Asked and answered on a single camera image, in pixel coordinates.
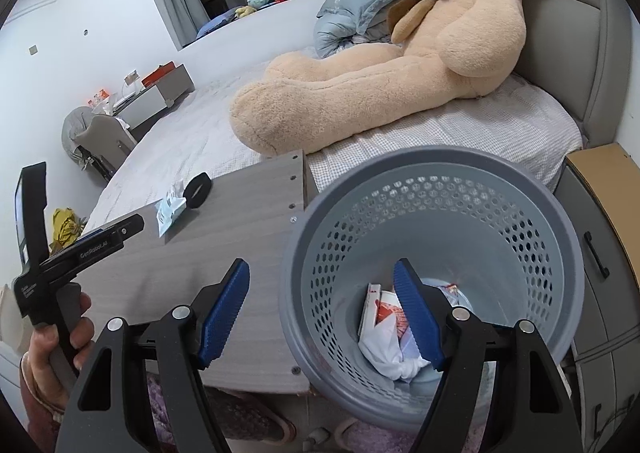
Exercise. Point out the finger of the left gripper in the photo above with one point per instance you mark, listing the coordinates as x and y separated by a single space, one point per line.
64 272
94 246

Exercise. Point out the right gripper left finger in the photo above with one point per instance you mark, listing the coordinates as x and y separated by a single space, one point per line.
187 340

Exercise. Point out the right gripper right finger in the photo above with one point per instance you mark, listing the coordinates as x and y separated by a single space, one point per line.
455 342

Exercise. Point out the white cloth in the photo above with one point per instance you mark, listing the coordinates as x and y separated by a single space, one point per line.
381 347

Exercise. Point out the blue tissue packet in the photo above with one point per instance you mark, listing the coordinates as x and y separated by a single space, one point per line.
170 207

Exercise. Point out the red white paper cup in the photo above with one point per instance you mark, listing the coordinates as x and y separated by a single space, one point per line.
389 305

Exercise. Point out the torn white carton box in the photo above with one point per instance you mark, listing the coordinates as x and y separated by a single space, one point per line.
369 312

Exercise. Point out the person's left hand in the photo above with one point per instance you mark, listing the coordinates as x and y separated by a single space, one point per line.
47 368

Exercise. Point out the yellow plush toy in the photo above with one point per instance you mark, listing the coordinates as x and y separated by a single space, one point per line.
67 229

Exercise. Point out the grey chair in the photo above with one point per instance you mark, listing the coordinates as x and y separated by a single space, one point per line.
98 141

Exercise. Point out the black round object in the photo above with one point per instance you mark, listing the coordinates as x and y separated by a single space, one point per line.
197 190

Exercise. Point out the grey perforated waste basket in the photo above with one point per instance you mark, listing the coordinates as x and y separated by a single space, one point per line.
461 217

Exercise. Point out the bed with checked sheet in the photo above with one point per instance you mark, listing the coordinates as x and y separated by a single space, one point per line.
517 121

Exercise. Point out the grey wooden board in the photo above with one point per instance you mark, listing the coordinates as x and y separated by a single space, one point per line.
249 214

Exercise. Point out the orange red box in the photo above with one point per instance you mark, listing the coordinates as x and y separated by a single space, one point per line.
158 74

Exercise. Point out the grey nightstand with drawers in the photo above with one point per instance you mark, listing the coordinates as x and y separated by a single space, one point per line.
606 343

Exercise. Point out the large beige teddy bear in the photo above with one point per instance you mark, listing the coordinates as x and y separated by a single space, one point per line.
439 50

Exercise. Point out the grey upholstered headboard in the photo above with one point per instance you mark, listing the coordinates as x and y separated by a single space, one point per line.
580 52

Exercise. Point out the blue grey pillow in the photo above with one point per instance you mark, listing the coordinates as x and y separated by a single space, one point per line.
342 24

